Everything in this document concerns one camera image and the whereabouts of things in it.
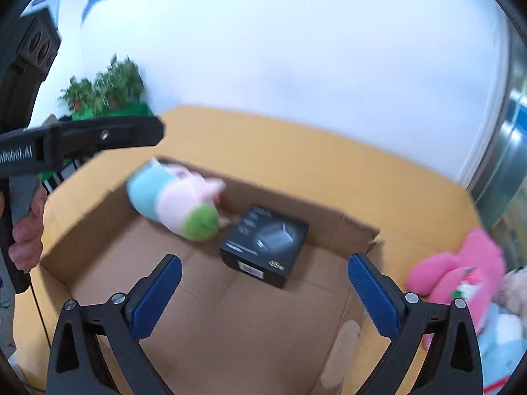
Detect pink teal pig plush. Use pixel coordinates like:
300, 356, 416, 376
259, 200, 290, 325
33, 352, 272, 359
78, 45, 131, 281
127, 158, 231, 242

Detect black product box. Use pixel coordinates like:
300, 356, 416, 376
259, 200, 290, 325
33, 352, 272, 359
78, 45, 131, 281
220, 205, 309, 289

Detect person left hand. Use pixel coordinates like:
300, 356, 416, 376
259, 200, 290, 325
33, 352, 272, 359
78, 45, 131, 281
9, 186, 47, 272

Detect small potted plant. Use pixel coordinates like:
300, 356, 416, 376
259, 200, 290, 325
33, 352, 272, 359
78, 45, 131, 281
60, 76, 96, 113

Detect blue grey shark plush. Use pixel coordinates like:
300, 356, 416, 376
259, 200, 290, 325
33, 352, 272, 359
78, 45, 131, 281
478, 303, 526, 394

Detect green cloth table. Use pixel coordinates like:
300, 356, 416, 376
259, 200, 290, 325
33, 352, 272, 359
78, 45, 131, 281
70, 103, 153, 120

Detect large potted plant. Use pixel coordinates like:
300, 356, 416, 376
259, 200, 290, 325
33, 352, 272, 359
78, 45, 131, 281
94, 54, 146, 110

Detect beige plush toy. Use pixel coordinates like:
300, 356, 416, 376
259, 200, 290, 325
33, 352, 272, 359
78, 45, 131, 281
494, 266, 527, 322

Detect pink bear plush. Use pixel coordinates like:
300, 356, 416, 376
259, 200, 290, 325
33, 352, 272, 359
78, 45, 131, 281
406, 227, 506, 332

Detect brown cardboard box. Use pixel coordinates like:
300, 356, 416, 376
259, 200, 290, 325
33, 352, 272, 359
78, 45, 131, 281
38, 155, 386, 395

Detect black cable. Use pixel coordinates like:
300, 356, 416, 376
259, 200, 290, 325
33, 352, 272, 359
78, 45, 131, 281
28, 273, 53, 351

